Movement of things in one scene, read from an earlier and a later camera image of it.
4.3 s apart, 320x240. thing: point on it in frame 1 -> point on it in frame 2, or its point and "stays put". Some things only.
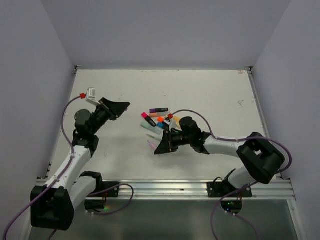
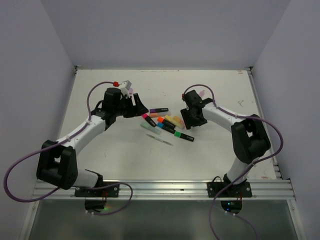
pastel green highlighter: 153,129 stays put
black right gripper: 167,144 -> 188,121
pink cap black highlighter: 146,116 stays put
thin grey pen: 152,136 stays put
